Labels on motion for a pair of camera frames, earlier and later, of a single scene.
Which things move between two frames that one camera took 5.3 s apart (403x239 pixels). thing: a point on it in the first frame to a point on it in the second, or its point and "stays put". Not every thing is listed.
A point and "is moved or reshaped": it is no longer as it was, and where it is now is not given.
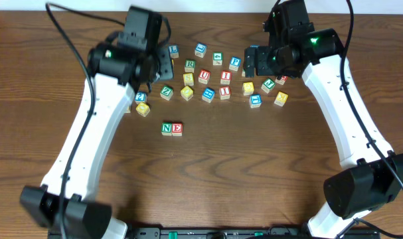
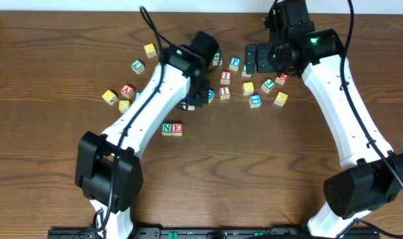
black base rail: [264, 232] stays put
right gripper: [251, 62] stays put
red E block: [176, 129] stays put
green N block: [166, 129] stays put
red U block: [204, 76] is moved or reshaped
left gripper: [165, 64] to [200, 93]
